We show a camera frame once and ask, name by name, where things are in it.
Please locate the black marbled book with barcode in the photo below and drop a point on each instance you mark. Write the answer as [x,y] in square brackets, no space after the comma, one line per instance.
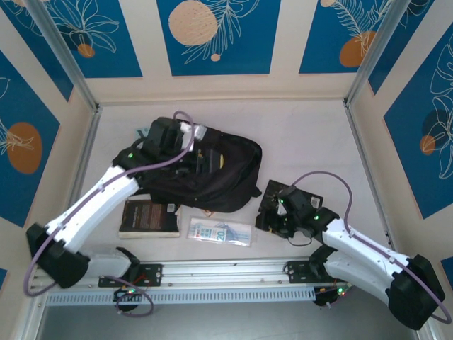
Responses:
[270,191]

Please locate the clear plastic pencil case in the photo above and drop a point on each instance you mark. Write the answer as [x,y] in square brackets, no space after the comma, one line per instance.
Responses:
[230,233]

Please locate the black fabric backpack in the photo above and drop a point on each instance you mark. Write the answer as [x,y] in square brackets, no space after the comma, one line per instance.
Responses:
[212,191]

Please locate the dark brown paperback book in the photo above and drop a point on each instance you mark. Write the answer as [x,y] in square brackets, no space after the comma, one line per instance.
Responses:
[148,217]

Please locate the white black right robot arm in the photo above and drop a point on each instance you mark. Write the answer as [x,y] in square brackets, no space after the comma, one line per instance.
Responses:
[357,244]

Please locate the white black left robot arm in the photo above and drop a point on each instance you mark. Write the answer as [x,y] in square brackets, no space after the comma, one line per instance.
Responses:
[95,198]

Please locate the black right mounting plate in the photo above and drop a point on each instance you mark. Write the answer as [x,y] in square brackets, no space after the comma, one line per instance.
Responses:
[297,272]

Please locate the black mounting plate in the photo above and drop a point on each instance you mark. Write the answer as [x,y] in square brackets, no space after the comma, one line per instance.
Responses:
[297,272]
[152,274]

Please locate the right controller circuit board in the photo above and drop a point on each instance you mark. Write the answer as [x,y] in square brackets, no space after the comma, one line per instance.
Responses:
[332,295]

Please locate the controller circuit board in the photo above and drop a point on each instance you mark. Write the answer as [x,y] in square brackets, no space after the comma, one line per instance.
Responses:
[332,295]
[127,294]

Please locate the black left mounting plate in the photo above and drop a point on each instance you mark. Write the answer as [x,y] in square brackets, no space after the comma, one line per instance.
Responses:
[152,274]

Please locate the left controller circuit board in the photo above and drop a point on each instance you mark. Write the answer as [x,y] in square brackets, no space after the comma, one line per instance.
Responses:
[127,294]

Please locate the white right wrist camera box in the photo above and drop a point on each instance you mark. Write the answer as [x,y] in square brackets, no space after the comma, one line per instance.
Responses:
[282,209]

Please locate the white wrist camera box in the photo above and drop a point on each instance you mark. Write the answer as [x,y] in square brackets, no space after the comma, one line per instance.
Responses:
[282,209]
[193,130]

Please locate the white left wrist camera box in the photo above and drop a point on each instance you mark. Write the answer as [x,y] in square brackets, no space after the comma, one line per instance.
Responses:
[193,130]

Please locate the aluminium table side rail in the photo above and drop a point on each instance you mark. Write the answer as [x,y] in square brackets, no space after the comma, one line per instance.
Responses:
[86,145]
[369,173]

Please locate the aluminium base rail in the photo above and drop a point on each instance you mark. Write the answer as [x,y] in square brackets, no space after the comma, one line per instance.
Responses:
[219,272]

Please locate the aluminium frame post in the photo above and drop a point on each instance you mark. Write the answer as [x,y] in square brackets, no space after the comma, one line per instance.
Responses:
[63,53]
[375,49]

